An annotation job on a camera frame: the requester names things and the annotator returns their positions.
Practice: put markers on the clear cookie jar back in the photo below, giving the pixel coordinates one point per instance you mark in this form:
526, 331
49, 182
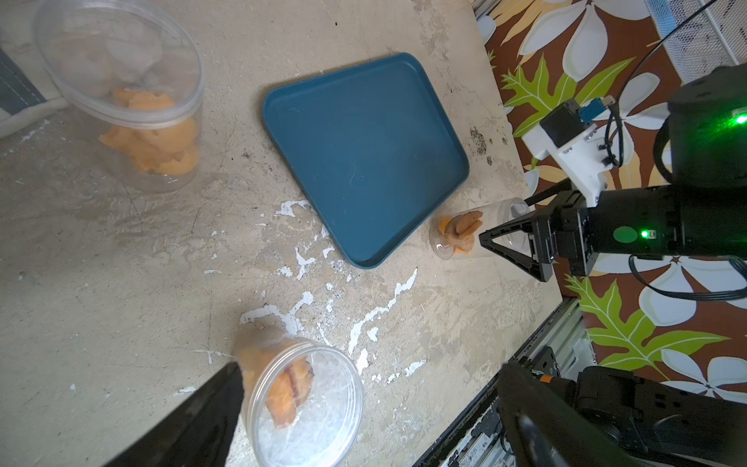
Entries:
136, 82

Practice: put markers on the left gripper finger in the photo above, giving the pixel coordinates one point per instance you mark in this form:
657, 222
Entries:
199, 432

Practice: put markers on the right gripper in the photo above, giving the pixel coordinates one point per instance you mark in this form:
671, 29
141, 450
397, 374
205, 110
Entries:
558, 231

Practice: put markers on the white mesh basket right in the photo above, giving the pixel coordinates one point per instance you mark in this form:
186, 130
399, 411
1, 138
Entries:
716, 37

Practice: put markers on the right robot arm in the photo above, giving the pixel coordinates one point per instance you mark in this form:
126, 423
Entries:
608, 416

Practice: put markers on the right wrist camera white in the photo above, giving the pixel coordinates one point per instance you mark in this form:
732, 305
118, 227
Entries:
570, 137

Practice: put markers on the teal plastic tray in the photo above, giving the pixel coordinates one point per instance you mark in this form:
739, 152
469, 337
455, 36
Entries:
373, 150

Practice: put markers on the clear cookie jar front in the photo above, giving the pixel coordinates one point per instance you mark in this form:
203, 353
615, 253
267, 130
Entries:
303, 400

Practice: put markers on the clear cookie jar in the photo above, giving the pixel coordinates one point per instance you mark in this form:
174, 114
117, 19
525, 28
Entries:
136, 82
303, 400
456, 236

